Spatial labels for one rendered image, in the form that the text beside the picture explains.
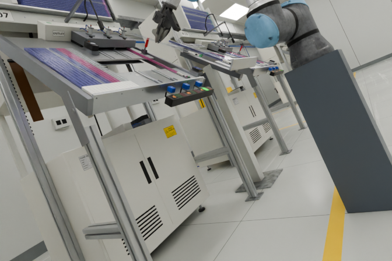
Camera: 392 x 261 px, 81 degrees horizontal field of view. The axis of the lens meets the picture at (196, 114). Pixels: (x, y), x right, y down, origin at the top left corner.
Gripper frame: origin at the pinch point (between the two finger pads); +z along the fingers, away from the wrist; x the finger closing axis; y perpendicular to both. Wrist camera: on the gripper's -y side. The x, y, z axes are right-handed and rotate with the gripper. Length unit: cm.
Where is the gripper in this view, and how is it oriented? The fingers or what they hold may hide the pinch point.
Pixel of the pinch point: (158, 41)
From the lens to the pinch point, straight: 136.8
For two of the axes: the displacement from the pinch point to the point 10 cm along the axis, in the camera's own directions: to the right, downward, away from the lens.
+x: -5.1, 1.0, -8.5
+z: -4.6, 8.1, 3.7
